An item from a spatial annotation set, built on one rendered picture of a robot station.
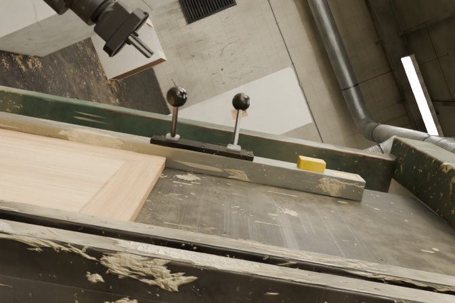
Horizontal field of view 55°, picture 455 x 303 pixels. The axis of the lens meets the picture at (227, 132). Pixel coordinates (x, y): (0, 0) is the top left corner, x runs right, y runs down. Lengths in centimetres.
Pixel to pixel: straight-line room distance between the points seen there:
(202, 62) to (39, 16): 590
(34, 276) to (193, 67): 848
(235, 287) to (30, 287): 16
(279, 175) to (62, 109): 56
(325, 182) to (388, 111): 830
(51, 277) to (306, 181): 58
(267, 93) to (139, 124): 330
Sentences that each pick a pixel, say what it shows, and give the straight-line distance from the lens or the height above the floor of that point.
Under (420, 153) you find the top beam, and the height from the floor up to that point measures 186.
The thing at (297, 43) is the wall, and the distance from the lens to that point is 884.
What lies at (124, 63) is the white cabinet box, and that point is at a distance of 573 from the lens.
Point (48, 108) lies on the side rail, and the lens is 115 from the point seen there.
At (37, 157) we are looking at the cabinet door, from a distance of 77.
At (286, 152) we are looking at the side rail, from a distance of 109.
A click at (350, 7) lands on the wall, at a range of 910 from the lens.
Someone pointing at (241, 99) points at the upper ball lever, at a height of 154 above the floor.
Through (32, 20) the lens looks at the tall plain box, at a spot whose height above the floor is 44.
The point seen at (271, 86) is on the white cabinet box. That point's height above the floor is 180.
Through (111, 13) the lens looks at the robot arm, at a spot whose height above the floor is 135.
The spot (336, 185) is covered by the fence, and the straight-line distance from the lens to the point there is 88.
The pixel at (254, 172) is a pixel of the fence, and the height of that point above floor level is 152.
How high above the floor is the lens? 156
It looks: 4 degrees down
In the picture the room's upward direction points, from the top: 69 degrees clockwise
